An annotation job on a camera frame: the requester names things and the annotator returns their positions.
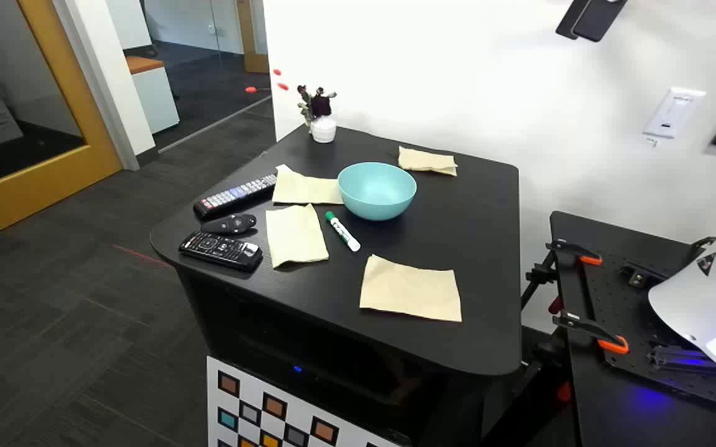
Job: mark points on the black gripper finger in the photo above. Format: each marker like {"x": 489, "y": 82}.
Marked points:
{"x": 600, "y": 16}
{"x": 570, "y": 19}

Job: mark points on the white marker with green cap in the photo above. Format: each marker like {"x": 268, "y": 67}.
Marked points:
{"x": 340, "y": 234}

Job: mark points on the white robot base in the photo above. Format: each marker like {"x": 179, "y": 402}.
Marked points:
{"x": 709, "y": 306}

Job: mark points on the teal bowl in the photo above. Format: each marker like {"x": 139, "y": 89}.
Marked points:
{"x": 376, "y": 191}

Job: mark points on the folded beige napkin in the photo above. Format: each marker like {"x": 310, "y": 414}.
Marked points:
{"x": 425, "y": 159}

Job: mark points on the dark red flower bouquet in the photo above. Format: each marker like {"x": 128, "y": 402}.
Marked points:
{"x": 318, "y": 102}

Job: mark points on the white round vase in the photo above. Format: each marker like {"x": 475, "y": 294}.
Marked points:
{"x": 322, "y": 130}

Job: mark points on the large flat beige napkin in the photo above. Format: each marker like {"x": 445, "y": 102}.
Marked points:
{"x": 411, "y": 289}

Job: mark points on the small orange floor object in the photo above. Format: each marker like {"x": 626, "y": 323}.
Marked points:
{"x": 250, "y": 89}

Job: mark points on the black perforated mounting table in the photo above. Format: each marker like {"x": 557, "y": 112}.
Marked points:
{"x": 614, "y": 397}

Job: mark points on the small oval black remote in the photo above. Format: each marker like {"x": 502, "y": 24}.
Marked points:
{"x": 228, "y": 224}

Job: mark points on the wide black remote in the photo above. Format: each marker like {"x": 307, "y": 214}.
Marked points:
{"x": 222, "y": 251}

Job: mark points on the white cabinet with wooden top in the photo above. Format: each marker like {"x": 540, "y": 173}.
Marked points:
{"x": 155, "y": 94}

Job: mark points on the colour checker calibration board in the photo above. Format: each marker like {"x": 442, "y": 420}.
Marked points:
{"x": 250, "y": 405}

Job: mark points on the yellow framed glass door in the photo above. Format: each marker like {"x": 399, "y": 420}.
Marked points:
{"x": 49, "y": 175}

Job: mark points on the white wall switch plate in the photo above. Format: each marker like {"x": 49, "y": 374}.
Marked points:
{"x": 671, "y": 112}

